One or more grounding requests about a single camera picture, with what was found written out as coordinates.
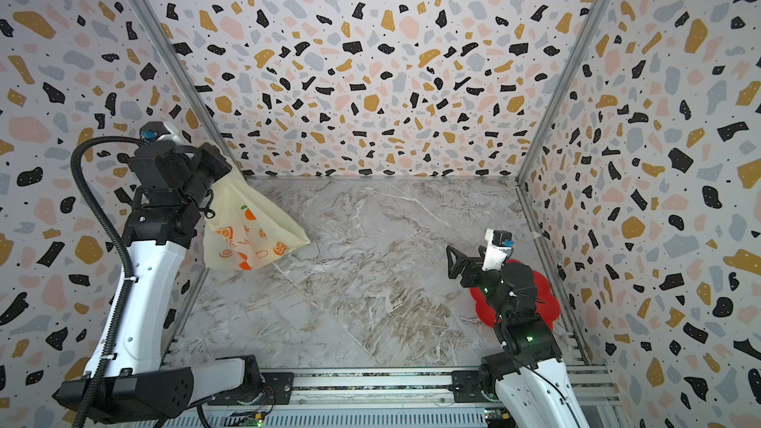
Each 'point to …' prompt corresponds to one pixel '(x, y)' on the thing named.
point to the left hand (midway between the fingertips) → (223, 144)
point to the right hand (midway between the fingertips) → (464, 249)
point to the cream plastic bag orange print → (247, 227)
